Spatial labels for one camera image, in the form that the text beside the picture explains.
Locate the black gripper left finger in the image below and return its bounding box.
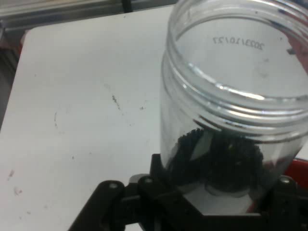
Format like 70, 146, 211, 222
68, 154, 205, 231

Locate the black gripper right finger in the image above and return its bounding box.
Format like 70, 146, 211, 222
250, 176, 308, 231

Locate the pile of black seeds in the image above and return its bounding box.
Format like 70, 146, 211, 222
168, 128, 265, 193

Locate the clear plastic jar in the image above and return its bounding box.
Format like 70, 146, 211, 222
160, 0, 308, 200

